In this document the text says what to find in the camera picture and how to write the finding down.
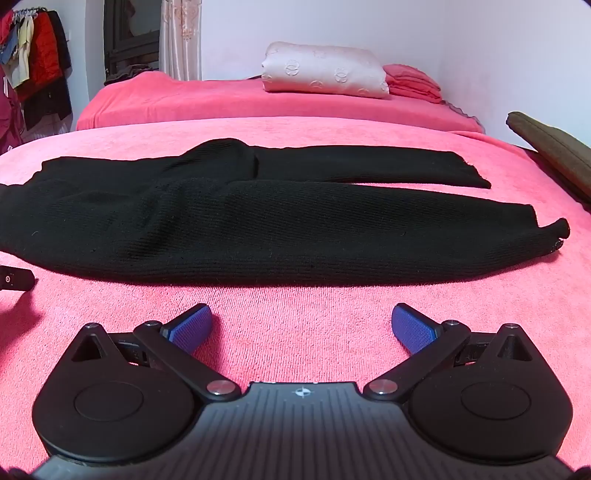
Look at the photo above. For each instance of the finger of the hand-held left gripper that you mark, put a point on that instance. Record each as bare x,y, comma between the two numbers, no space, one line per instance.
16,278

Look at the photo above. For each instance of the brown cushion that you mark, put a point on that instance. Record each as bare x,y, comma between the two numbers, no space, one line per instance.
554,143

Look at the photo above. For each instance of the red hanging jacket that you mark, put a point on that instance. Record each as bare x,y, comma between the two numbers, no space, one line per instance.
46,50

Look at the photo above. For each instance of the pink patterned curtain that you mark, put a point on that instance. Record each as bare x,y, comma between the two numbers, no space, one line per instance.
180,37

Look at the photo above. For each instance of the black hanging coat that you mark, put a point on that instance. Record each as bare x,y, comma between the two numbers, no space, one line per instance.
63,46

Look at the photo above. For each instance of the black knit pants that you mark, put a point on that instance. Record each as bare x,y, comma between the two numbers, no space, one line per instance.
277,230

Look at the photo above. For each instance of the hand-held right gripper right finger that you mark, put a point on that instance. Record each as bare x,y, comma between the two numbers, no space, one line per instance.
412,330

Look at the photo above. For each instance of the black hanging garment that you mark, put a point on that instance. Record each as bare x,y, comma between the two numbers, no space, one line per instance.
46,101

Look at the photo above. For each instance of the cream hanging shirt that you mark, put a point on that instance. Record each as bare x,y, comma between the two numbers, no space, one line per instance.
25,55

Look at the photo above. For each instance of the dark crumpled clothes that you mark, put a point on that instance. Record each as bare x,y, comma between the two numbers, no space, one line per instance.
129,74

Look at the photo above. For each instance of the blue hanging garment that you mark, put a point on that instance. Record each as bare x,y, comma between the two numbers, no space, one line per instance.
8,53

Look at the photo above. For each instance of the pink fleece bed blanket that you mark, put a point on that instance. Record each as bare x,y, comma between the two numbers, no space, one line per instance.
207,101
295,314

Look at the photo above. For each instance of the maroon hanging garment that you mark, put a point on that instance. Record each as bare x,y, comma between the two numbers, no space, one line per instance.
7,120

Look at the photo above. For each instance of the pale pink pillow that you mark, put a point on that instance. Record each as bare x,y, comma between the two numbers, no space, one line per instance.
323,69

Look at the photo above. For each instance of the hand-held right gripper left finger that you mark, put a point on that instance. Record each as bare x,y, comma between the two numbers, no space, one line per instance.
191,330

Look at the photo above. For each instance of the folded pink blanket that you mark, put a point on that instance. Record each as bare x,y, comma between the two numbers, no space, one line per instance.
411,83

